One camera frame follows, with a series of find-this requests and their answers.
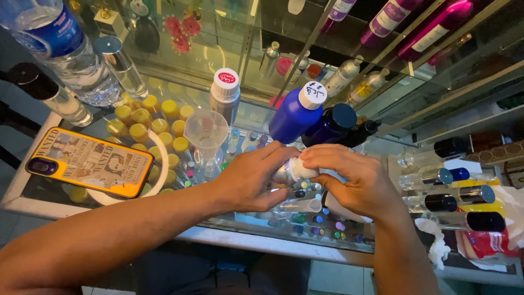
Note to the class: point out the person's right hand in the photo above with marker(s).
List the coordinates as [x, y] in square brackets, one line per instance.
[360, 188]

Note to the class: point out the person's left hand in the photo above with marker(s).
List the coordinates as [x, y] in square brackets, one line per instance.
[241, 180]

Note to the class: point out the small silver bottle white cap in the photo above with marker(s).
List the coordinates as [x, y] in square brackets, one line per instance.
[301, 170]

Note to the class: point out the white bottle black collar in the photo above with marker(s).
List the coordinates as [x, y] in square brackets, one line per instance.
[339, 209]

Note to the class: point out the group of small roll-on vials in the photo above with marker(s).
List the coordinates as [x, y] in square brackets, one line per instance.
[319, 223]

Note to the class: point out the small black bottle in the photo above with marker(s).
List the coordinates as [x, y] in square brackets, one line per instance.
[360, 133]

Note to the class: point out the clear plastic funnel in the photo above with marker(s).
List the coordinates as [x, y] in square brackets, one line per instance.
[206, 131]

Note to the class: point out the clear plastic syringe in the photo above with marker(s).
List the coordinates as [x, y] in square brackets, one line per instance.
[301, 205]

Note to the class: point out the glass display counter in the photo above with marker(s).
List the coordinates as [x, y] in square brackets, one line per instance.
[254, 244]

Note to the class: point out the dark blue bottle dark cap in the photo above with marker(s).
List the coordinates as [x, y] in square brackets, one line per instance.
[327, 127]

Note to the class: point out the clear spray bottle blue cap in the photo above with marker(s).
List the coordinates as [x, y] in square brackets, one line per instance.
[434, 177]

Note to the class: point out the clear spray bottle black cap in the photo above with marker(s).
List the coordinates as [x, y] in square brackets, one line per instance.
[53, 96]
[483, 221]
[448, 148]
[438, 203]

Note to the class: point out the blue plastic bottle white cap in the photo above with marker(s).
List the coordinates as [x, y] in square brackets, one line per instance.
[292, 116]

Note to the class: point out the silver bottle red-marked white cap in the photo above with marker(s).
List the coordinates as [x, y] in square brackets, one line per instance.
[225, 96]

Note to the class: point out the person's dark trousers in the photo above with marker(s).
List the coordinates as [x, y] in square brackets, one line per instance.
[221, 272]

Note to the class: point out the white crumpled tissue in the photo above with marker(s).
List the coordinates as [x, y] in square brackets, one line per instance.
[436, 246]

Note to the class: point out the silver aluminium bottle yellow label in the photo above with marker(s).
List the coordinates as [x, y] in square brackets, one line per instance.
[366, 88]

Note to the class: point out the group of yellow-capped vials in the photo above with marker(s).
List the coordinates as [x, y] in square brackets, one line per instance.
[141, 129]

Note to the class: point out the clear spray bottle silver cap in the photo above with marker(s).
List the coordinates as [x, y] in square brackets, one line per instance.
[477, 195]
[125, 67]

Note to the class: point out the red and white plastic bag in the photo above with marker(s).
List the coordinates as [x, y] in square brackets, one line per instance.
[487, 244]

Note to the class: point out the brown patterned box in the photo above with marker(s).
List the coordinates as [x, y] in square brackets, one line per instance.
[497, 151]

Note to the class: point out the phone in yellow printed case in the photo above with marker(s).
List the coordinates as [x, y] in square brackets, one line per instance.
[88, 162]

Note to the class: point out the pink artificial flowers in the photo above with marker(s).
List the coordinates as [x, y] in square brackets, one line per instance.
[180, 32]

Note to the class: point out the purple bottle white label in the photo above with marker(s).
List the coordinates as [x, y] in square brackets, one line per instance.
[337, 12]
[389, 20]

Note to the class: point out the black round bottle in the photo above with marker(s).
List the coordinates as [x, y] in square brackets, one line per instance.
[146, 37]

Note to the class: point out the magenta bottle white label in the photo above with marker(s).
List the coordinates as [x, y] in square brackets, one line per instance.
[434, 32]

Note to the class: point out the white box with gold figure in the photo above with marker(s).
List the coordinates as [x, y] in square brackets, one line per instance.
[109, 22]

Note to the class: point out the clear water bottle blue label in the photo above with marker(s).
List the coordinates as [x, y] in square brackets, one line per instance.
[69, 53]

